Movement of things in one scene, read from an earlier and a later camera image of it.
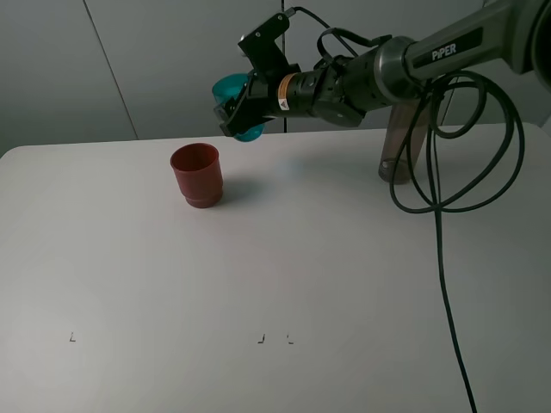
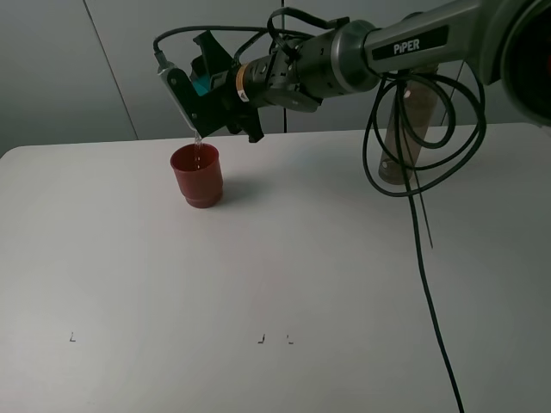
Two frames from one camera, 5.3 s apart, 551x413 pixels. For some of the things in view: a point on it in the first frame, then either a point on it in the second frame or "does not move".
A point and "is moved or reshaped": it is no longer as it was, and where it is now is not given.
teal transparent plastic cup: x=226 y=89 is moved or reshaped
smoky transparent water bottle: x=400 y=118 does not move
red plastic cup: x=198 y=174 does not move
